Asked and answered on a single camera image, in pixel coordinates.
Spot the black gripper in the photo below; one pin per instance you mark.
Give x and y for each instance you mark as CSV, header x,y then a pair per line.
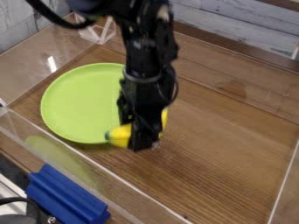
x,y
147,88

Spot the yellow toy banana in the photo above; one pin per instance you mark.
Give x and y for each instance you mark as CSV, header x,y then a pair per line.
x,y
119,135

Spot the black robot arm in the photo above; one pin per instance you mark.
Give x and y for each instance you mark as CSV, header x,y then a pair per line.
x,y
140,18

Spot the green round plate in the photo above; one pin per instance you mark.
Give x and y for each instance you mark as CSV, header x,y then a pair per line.
x,y
79,103

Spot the blue plastic clamp block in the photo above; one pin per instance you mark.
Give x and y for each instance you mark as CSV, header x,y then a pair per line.
x,y
64,199

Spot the clear acrylic corner bracket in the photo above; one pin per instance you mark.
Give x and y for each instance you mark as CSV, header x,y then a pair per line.
x,y
102,32

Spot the clear acrylic front wall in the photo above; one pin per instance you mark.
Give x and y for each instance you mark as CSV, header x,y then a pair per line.
x,y
32,148

